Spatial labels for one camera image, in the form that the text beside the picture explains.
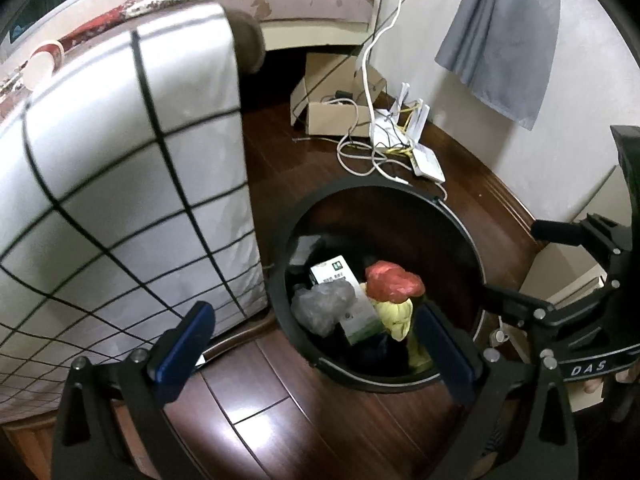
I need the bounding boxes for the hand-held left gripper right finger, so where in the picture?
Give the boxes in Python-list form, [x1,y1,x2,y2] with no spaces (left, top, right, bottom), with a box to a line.
[416,304,582,480]

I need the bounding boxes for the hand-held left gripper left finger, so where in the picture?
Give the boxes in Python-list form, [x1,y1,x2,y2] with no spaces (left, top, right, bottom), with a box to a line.
[50,301,217,480]

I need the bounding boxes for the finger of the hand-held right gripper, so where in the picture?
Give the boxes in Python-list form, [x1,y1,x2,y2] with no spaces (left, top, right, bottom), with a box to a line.
[482,282,617,357]
[530,212,632,261]

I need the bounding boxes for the yellow plastic bag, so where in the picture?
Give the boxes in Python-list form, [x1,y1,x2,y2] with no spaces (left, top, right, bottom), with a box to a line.
[367,282,433,368]

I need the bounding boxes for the black round trash bin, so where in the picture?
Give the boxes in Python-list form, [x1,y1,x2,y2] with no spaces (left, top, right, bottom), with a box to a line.
[266,176,489,394]

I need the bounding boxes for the red plastic bag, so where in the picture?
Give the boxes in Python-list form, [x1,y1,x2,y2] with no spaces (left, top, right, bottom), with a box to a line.
[364,260,426,305]

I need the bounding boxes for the green and white carton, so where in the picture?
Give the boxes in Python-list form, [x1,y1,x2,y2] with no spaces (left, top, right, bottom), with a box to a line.
[309,256,385,346]

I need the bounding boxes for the clear grey plastic bag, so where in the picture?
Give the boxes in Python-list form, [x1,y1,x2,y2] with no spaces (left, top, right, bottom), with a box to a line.
[291,280,356,338]

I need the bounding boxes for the person's right hand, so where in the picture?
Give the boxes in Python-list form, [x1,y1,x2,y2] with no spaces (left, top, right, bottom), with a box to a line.
[583,362,640,395]

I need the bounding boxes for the white router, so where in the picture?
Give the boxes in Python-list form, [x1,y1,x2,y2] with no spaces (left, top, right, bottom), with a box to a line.
[370,82,447,184]

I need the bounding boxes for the table with checked tablecloth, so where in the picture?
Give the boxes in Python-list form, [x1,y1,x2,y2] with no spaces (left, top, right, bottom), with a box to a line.
[0,2,269,413]

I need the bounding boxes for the grey hanging curtain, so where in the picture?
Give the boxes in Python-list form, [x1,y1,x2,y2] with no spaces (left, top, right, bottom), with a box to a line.
[434,0,562,132]

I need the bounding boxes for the cardboard box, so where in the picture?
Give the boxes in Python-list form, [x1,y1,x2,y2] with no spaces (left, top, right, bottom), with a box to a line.
[289,52,387,137]

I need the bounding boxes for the red and white paper cup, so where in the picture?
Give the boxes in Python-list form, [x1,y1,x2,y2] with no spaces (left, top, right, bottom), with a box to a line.
[22,40,67,92]

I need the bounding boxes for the window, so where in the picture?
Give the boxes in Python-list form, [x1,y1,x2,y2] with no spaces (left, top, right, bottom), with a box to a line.
[0,0,163,51]

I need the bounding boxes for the white cable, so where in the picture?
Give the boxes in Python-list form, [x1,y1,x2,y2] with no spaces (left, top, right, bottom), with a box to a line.
[336,0,448,201]

